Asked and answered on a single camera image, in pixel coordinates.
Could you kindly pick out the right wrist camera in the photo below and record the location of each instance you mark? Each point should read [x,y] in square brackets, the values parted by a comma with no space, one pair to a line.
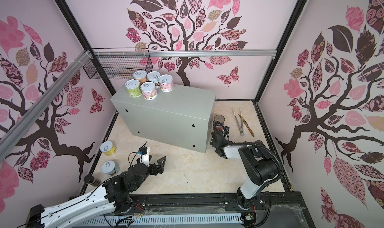
[220,127]

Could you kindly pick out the metal tongs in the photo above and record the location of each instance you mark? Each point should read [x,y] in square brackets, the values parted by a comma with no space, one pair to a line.
[239,122]

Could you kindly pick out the teal label coconut can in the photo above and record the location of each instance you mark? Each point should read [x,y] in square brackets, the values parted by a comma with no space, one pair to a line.
[154,77]

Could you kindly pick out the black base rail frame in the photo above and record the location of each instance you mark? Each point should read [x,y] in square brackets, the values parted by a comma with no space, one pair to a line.
[272,210]

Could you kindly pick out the green label can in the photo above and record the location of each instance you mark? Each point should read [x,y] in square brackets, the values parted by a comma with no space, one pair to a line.
[133,88]

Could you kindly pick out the white slotted cable duct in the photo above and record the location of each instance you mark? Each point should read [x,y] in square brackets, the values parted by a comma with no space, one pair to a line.
[161,220]

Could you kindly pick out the pink label can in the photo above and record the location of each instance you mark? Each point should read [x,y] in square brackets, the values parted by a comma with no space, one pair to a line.
[149,90]
[166,83]

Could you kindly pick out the small dark jar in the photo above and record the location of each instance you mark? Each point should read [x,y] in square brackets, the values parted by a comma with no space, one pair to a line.
[92,181]

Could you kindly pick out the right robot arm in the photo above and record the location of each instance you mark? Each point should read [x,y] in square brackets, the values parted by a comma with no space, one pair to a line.
[262,166]

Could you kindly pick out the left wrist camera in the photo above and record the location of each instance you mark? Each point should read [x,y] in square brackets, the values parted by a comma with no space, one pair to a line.
[144,156]

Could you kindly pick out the yellow label can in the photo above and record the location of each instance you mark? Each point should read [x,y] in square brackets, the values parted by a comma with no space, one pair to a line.
[108,148]

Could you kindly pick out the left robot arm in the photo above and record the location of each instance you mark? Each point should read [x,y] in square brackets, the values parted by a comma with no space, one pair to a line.
[112,195]

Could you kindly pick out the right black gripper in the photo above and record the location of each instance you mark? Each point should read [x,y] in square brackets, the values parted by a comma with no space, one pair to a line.
[212,142]

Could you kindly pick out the black wire mesh basket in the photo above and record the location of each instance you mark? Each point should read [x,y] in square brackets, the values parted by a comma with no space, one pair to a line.
[117,64]

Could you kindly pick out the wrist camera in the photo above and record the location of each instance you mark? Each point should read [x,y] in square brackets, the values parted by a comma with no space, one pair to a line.
[220,127]
[144,156]

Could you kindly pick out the wooden handled knife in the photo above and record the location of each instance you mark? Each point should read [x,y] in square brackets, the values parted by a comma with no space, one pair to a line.
[247,125]

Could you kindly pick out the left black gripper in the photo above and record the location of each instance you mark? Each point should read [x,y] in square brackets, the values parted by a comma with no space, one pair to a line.
[160,167]

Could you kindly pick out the grey metal cabinet box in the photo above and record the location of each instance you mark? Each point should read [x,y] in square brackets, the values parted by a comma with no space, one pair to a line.
[182,117]

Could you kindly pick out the left aluminium rail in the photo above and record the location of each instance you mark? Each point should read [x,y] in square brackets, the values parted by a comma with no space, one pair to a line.
[12,137]

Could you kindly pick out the red tomato can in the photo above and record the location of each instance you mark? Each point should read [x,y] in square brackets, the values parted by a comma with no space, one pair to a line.
[219,118]

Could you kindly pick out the orange label can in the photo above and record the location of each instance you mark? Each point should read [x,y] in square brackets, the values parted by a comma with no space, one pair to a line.
[140,76]

